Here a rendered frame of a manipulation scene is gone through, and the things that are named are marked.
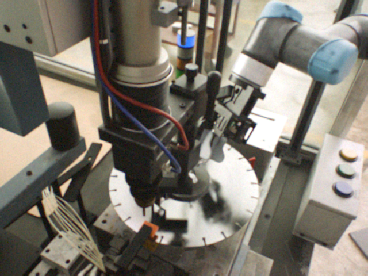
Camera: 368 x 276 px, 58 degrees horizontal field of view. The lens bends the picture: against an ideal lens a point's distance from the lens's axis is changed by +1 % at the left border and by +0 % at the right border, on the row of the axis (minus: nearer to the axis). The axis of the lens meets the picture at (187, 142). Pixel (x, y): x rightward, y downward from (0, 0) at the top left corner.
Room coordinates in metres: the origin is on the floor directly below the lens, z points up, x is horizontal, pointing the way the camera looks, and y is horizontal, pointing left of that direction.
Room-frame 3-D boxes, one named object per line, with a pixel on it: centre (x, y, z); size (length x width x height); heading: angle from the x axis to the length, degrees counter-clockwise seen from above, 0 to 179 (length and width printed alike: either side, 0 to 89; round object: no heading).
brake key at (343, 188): (0.55, -0.39, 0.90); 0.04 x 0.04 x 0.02
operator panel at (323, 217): (0.62, -0.40, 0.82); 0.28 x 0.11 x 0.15; 157
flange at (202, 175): (0.49, 0.00, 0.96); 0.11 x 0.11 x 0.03
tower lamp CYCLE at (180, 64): (0.79, 0.02, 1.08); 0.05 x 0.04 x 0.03; 67
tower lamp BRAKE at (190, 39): (0.79, 0.02, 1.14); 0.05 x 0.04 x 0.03; 67
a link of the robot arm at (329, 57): (0.56, -0.23, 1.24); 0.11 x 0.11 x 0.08; 46
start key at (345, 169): (0.61, -0.42, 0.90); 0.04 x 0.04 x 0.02
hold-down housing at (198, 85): (0.41, 0.00, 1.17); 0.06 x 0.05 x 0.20; 148
